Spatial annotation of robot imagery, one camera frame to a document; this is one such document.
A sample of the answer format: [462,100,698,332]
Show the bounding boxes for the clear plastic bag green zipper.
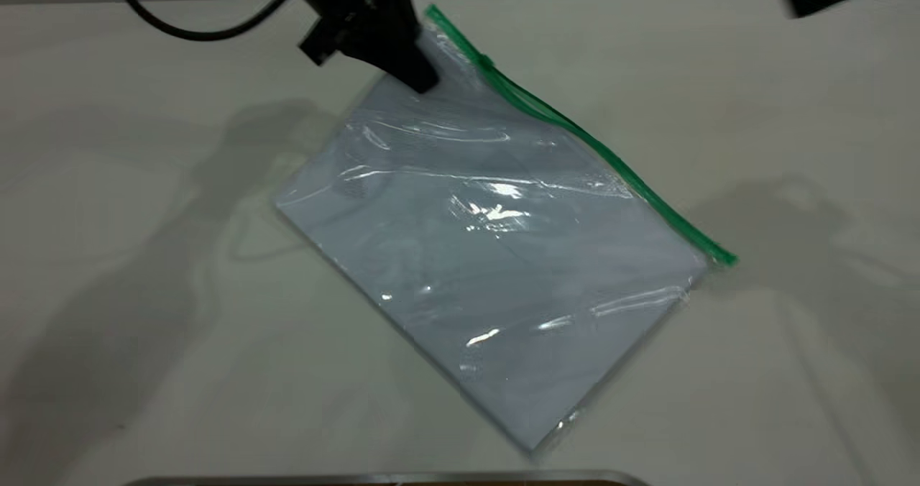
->
[273,3,739,465]

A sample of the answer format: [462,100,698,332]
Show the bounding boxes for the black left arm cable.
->
[108,0,297,42]

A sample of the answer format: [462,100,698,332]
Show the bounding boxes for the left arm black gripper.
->
[277,0,440,96]

